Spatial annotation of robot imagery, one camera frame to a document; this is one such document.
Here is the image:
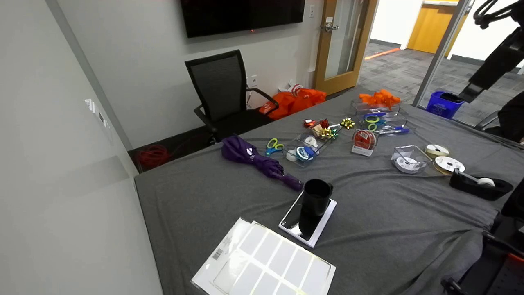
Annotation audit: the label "black mug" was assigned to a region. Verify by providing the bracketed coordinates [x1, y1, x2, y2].
[299, 177, 335, 241]

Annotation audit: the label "small green blue scissors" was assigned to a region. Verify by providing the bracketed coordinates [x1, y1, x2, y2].
[266, 136, 287, 157]

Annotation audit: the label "clear box with blue white ribbons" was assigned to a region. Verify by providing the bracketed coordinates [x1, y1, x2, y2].
[286, 134, 325, 167]

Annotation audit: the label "orange plastic bag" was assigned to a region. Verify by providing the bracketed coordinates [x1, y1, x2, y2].
[258, 86, 330, 121]

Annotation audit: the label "red gold green bows cluster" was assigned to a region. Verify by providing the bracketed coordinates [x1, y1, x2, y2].
[304, 116, 343, 142]

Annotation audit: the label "black mesh office chair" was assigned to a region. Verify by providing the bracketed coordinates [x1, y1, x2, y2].
[184, 49, 282, 144]

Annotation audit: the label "white box with black top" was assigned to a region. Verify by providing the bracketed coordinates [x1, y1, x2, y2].
[277, 188, 340, 250]

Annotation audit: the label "clear case with red ribbon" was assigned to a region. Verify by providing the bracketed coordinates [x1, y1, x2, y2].
[351, 127, 381, 159]

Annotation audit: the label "white label sheet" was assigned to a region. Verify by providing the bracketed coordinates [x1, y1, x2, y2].
[191, 216, 338, 295]

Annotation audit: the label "clear plastic organizer tray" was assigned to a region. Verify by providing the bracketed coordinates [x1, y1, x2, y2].
[351, 96, 412, 137]

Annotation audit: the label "orange tissue paper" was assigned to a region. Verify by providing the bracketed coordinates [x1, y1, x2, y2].
[358, 88, 404, 111]

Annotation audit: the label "blue capped pens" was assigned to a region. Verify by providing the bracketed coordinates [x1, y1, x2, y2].
[379, 123, 412, 137]

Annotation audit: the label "clear case with white ribbon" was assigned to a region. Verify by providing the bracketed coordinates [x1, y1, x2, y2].
[390, 144, 430, 175]

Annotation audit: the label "gray table cloth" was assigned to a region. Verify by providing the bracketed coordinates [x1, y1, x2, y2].
[135, 85, 524, 295]

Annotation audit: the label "small cream ribbon spool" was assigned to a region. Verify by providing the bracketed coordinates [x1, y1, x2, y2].
[425, 142, 451, 159]

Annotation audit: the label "blue bin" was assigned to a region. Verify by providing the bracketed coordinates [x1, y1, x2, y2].
[425, 90, 466, 119]

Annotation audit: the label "large white ribbon spool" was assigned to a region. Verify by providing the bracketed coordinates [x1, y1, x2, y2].
[433, 154, 467, 177]

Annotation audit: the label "yellow wooden door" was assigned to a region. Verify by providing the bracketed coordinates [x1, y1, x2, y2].
[407, 1, 461, 55]

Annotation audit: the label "black tape dispenser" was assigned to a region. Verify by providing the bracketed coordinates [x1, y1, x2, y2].
[449, 168, 515, 201]

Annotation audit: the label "red cable coil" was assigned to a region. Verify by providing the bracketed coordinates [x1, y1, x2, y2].
[137, 144, 174, 170]

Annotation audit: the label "black wall television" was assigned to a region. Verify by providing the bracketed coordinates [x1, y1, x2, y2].
[181, 0, 307, 39]

